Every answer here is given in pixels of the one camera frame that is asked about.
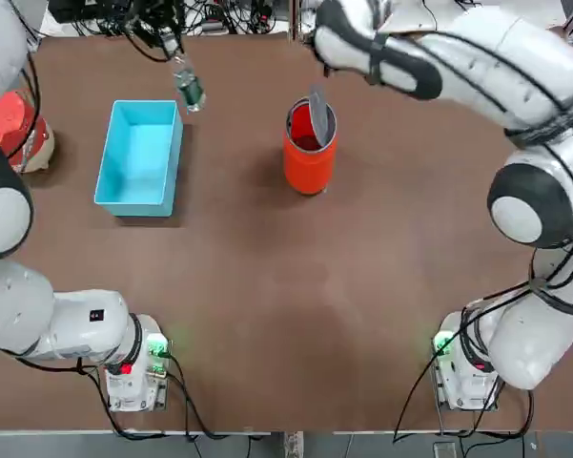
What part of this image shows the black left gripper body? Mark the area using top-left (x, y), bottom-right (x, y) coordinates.
top-left (132, 0), bottom-right (186, 43)

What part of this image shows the clear water bottle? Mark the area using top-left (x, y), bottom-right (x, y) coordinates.
top-left (170, 50), bottom-right (208, 115)

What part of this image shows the orange round bin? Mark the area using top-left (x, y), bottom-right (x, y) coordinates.
top-left (281, 97), bottom-right (339, 197)

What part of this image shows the aluminium frame post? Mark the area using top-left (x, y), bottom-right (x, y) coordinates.
top-left (287, 0), bottom-right (302, 42)

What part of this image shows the blue plastic tray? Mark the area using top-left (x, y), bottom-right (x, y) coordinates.
top-left (92, 98), bottom-right (185, 219)

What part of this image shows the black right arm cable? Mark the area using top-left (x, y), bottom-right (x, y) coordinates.
top-left (369, 26), bottom-right (573, 364)

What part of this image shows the grey bin lid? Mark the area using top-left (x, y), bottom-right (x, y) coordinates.
top-left (308, 84), bottom-right (332, 146)

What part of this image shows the black base power cable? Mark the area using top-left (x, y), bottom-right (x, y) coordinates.
top-left (161, 351), bottom-right (268, 441)
top-left (392, 333), bottom-right (535, 443)

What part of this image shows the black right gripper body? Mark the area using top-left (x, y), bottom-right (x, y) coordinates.
top-left (304, 27), bottom-right (334, 78)

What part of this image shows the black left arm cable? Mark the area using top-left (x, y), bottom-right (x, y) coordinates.
top-left (2, 26), bottom-right (45, 166)

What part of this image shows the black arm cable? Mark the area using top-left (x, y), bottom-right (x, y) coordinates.
top-left (2, 26), bottom-right (45, 166)
top-left (369, 26), bottom-right (573, 364)

